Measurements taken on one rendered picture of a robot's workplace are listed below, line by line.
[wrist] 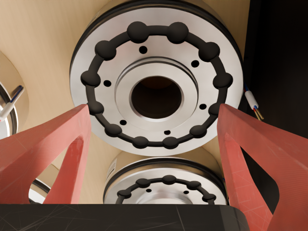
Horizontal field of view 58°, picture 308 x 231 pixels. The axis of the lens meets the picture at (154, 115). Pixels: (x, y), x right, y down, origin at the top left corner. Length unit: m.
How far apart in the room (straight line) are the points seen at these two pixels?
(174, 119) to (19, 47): 0.11
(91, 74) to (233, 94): 0.08
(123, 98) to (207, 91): 0.05
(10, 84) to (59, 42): 0.04
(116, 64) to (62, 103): 0.07
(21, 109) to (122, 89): 0.08
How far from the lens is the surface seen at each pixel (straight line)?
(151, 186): 0.22
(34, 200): 0.25
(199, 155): 0.22
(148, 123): 0.17
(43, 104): 0.22
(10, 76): 0.20
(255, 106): 0.16
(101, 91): 0.16
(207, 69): 0.16
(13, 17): 0.20
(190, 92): 0.16
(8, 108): 0.19
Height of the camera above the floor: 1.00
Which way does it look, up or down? 53 degrees down
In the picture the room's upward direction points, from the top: 179 degrees counter-clockwise
